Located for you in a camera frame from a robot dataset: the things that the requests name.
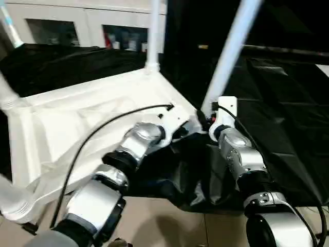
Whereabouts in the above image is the silver metal rail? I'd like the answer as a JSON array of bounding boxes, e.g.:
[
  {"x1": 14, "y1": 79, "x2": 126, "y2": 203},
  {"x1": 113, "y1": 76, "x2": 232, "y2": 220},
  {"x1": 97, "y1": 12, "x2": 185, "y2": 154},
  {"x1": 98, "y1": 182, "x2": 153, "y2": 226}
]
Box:
[{"x1": 242, "y1": 45, "x2": 329, "y2": 57}]

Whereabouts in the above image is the black work mat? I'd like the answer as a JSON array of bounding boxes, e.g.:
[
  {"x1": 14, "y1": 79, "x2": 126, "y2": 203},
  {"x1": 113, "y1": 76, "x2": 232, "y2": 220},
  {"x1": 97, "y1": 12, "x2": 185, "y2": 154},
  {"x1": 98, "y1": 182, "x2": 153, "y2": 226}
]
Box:
[{"x1": 0, "y1": 44, "x2": 329, "y2": 213}]

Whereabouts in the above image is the white glass-door cabinet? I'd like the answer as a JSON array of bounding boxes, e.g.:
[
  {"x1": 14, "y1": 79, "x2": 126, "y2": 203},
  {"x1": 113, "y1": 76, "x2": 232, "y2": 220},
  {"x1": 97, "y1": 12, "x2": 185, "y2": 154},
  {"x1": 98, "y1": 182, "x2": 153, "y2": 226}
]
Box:
[{"x1": 5, "y1": 0, "x2": 168, "y2": 53}]

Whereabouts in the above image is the dark robot left foot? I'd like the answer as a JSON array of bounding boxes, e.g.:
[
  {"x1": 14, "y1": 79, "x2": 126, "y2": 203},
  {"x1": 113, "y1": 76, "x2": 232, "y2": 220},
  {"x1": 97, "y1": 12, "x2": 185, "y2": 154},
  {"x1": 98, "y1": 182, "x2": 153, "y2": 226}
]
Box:
[{"x1": 107, "y1": 238, "x2": 133, "y2": 247}]

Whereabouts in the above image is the white plastic table top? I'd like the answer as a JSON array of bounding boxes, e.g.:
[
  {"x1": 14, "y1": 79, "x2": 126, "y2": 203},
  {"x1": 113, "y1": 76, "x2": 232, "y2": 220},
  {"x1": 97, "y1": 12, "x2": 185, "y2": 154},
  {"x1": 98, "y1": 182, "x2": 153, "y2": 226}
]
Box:
[{"x1": 0, "y1": 69, "x2": 204, "y2": 225}]

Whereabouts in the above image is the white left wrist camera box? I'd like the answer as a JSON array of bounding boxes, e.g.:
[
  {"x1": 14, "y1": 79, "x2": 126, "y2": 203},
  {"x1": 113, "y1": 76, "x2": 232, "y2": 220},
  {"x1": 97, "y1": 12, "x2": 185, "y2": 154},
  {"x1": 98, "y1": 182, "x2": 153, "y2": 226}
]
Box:
[{"x1": 158, "y1": 107, "x2": 190, "y2": 136}]

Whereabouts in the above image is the teal plastic object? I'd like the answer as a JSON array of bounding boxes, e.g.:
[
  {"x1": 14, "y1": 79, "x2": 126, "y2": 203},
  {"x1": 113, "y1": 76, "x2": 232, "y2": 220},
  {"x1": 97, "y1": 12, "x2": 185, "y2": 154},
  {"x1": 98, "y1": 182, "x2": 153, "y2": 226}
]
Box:
[{"x1": 0, "y1": 0, "x2": 24, "y2": 48}]

